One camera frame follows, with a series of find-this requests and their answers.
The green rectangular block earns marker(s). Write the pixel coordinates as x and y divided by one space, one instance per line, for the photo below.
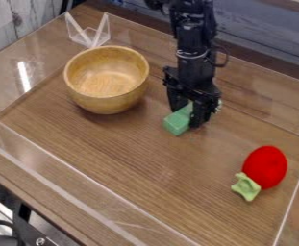
177 122

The black metal table frame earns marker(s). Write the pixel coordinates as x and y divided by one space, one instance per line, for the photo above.
37 231

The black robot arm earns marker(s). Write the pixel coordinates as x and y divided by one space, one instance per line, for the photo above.
193 23

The red plush ball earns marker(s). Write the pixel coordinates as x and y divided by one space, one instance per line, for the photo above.
267 166

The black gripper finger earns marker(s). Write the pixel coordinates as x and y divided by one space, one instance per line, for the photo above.
178 98
204 107

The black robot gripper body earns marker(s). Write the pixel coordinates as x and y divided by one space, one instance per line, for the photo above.
195 73

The brown wooden bowl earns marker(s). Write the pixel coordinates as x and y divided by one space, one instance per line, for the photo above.
108 78

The small green plastic toy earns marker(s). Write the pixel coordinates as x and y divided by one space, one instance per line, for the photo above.
247 187

